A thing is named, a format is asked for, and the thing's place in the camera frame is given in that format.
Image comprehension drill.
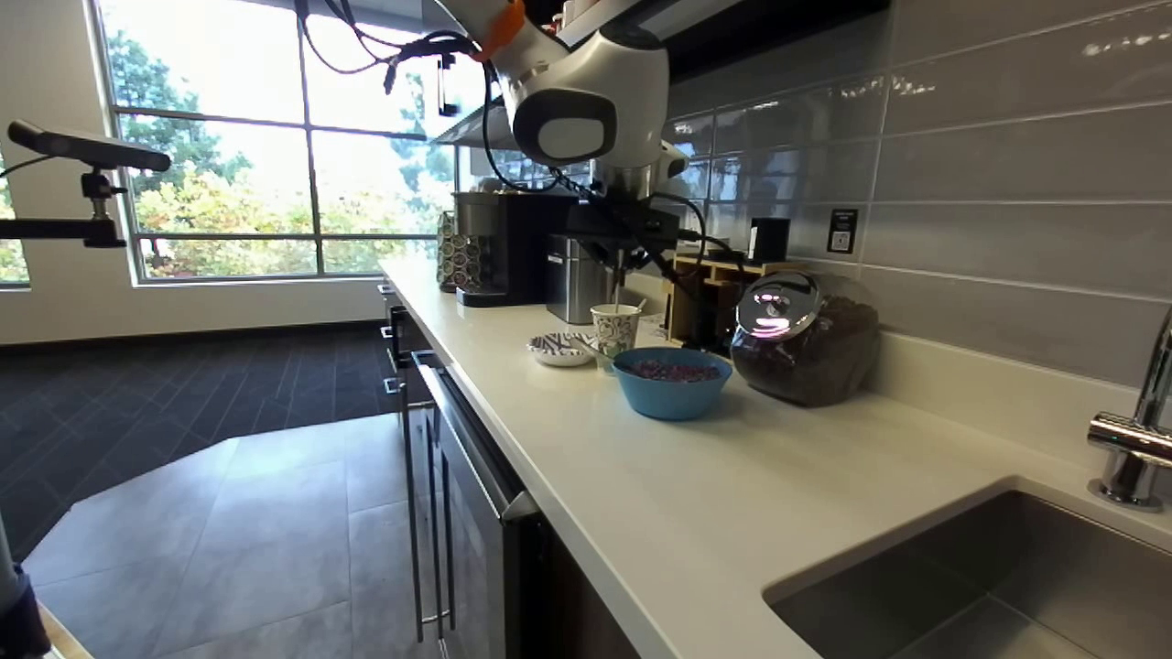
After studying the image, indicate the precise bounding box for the white patterned paper cup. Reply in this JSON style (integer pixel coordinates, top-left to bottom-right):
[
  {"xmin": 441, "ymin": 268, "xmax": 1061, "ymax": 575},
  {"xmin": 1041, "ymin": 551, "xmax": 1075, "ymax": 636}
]
[{"xmin": 590, "ymin": 301, "xmax": 646, "ymax": 365}]

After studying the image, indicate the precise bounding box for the undercounter steel appliance door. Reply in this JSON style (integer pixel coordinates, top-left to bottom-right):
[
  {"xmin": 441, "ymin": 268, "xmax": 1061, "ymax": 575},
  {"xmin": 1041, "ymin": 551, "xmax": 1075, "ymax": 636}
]
[{"xmin": 411, "ymin": 347, "xmax": 543, "ymax": 659}]

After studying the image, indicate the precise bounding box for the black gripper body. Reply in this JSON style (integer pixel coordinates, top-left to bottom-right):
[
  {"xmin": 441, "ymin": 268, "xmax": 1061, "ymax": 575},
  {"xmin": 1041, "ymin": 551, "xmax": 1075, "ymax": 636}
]
[{"xmin": 563, "ymin": 193, "xmax": 680, "ymax": 264}]

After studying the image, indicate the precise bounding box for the patterned bag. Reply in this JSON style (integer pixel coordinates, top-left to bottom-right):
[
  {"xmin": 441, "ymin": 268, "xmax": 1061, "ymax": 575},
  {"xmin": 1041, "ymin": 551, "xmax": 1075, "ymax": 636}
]
[{"xmin": 431, "ymin": 213, "xmax": 469, "ymax": 295}]

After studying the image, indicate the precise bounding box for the dark wood lower cabinet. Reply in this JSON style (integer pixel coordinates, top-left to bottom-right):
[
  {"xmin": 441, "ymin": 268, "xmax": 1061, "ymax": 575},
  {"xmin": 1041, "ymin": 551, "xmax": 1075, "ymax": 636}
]
[{"xmin": 505, "ymin": 515, "xmax": 646, "ymax": 659}]

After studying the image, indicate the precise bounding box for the stainless steel bin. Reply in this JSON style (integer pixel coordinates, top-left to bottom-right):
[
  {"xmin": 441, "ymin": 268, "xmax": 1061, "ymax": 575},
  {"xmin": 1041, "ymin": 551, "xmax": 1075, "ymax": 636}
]
[{"xmin": 543, "ymin": 230, "xmax": 616, "ymax": 326}]

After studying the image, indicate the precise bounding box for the black coffee machine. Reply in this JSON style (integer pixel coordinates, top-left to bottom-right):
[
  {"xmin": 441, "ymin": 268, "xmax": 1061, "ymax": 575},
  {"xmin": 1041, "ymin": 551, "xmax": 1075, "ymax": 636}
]
[{"xmin": 452, "ymin": 188, "xmax": 580, "ymax": 308}]

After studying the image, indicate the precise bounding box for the black cable bundle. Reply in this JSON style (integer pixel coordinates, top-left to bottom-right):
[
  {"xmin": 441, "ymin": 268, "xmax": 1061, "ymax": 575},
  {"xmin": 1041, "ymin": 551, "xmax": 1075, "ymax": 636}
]
[{"xmin": 290, "ymin": 0, "xmax": 499, "ymax": 98}]

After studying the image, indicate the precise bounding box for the wooden countertop organizer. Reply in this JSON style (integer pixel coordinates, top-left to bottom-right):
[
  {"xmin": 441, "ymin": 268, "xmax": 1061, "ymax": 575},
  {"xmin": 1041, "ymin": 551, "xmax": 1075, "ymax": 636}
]
[{"xmin": 663, "ymin": 248, "xmax": 787, "ymax": 360}]

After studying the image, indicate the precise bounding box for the blue plastic bowl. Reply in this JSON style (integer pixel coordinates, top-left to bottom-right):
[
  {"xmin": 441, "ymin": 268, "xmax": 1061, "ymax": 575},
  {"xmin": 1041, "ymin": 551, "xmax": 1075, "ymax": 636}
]
[{"xmin": 608, "ymin": 343, "xmax": 735, "ymax": 425}]

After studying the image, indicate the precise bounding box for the black camera on stand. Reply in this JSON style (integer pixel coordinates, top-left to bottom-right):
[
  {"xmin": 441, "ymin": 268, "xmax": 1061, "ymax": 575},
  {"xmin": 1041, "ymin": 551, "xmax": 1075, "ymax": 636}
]
[{"xmin": 0, "ymin": 120, "xmax": 175, "ymax": 252}]

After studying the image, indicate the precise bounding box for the chrome faucet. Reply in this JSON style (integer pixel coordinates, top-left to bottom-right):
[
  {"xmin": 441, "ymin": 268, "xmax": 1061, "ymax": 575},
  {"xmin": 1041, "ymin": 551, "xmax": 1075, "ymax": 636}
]
[{"xmin": 1086, "ymin": 305, "xmax": 1172, "ymax": 508}]

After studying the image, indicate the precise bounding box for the black framed card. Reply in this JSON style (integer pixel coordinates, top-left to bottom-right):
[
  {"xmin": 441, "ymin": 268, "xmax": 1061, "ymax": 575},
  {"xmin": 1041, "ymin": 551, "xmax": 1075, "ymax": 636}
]
[{"xmin": 745, "ymin": 218, "xmax": 792, "ymax": 264}]

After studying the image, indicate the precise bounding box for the black wall switch plate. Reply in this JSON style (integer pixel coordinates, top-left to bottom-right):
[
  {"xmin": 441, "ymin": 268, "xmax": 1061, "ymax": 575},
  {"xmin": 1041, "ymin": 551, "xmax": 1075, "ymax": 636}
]
[{"xmin": 825, "ymin": 204, "xmax": 862, "ymax": 255}]

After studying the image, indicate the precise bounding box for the small patterned bowl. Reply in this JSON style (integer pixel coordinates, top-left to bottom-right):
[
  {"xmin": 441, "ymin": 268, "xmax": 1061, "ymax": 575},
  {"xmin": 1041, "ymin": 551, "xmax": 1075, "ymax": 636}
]
[{"xmin": 528, "ymin": 331, "xmax": 601, "ymax": 375}]

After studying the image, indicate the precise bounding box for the stainless steel sink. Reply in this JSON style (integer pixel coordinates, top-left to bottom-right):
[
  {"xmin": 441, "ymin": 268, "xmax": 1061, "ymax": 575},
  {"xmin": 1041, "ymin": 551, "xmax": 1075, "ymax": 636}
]
[{"xmin": 763, "ymin": 479, "xmax": 1172, "ymax": 659}]

